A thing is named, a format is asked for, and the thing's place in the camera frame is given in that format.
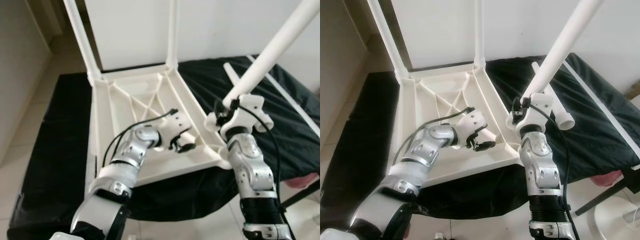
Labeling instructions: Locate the white plastic table leg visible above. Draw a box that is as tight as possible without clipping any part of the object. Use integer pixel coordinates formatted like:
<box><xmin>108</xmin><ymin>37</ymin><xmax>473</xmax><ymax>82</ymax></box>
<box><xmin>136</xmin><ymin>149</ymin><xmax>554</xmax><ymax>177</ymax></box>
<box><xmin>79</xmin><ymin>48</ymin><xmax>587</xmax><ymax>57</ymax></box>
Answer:
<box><xmin>531</xmin><ymin>61</ymin><xmax>576</xmax><ymax>132</ymax></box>
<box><xmin>166</xmin><ymin>0</ymin><xmax>180</xmax><ymax>71</ymax></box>
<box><xmin>223</xmin><ymin>62</ymin><xmax>275</xmax><ymax>133</ymax></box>
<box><xmin>506</xmin><ymin>0</ymin><xmax>606</xmax><ymax>132</ymax></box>
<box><xmin>472</xmin><ymin>0</ymin><xmax>487</xmax><ymax>68</ymax></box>
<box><xmin>62</xmin><ymin>0</ymin><xmax>103</xmax><ymax>85</ymax></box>
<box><xmin>205</xmin><ymin>0</ymin><xmax>321</xmax><ymax>133</ymax></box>
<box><xmin>367</xmin><ymin>0</ymin><xmax>410</xmax><ymax>81</ymax></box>

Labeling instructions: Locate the white plastic table top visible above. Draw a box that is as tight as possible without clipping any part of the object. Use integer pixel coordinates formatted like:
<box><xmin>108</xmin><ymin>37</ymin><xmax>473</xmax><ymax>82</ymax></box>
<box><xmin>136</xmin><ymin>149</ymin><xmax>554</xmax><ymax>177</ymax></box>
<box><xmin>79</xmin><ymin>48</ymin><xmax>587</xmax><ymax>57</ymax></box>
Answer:
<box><xmin>89</xmin><ymin>67</ymin><xmax>232</xmax><ymax>188</ymax></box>
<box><xmin>397</xmin><ymin>65</ymin><xmax>523</xmax><ymax>188</ymax></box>

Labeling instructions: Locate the white tape strip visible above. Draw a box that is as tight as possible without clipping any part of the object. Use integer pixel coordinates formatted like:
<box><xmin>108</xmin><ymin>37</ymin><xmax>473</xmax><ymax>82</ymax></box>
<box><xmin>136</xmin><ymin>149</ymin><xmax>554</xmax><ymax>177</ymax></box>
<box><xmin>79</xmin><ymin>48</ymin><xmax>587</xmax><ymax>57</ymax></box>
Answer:
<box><xmin>565</xmin><ymin>60</ymin><xmax>640</xmax><ymax>156</ymax></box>
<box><xmin>248</xmin><ymin>55</ymin><xmax>321</xmax><ymax>136</ymax></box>

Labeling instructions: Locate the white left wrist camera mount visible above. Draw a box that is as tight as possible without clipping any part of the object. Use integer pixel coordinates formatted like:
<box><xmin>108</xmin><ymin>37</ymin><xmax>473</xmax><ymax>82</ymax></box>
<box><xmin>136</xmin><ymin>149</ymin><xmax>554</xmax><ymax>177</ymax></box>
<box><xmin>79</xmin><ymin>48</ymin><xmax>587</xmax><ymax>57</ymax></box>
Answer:
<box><xmin>462</xmin><ymin>111</ymin><xmax>489</xmax><ymax>143</ymax></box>
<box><xmin>169</xmin><ymin>111</ymin><xmax>194</xmax><ymax>143</ymax></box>

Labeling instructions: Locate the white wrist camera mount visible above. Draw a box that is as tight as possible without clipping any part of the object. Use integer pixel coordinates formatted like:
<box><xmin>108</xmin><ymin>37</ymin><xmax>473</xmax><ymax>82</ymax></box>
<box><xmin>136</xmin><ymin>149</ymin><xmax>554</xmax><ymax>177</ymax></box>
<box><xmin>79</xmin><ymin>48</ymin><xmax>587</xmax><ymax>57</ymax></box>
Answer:
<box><xmin>220</xmin><ymin>95</ymin><xmax>266</xmax><ymax>142</ymax></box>
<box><xmin>510</xmin><ymin>95</ymin><xmax>556</xmax><ymax>133</ymax></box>
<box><xmin>462</xmin><ymin>111</ymin><xmax>489</xmax><ymax>143</ymax></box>
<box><xmin>169</xmin><ymin>111</ymin><xmax>194</xmax><ymax>143</ymax></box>

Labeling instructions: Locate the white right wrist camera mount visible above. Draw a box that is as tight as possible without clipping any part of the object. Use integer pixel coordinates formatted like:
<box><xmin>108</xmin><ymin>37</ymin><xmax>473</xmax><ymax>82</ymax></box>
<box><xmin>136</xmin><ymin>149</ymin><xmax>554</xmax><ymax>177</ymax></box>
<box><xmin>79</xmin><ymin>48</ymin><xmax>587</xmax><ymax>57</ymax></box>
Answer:
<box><xmin>220</xmin><ymin>95</ymin><xmax>266</xmax><ymax>142</ymax></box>
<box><xmin>510</xmin><ymin>95</ymin><xmax>556</xmax><ymax>133</ymax></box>

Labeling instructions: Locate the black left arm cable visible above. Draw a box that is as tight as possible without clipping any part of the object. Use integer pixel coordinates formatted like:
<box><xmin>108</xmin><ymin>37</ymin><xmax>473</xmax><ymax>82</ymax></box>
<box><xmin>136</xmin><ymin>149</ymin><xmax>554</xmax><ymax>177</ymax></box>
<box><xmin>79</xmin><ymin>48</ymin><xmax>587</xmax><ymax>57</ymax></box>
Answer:
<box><xmin>392</xmin><ymin>106</ymin><xmax>476</xmax><ymax>166</ymax></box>
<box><xmin>102</xmin><ymin>109</ymin><xmax>178</xmax><ymax>168</ymax></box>

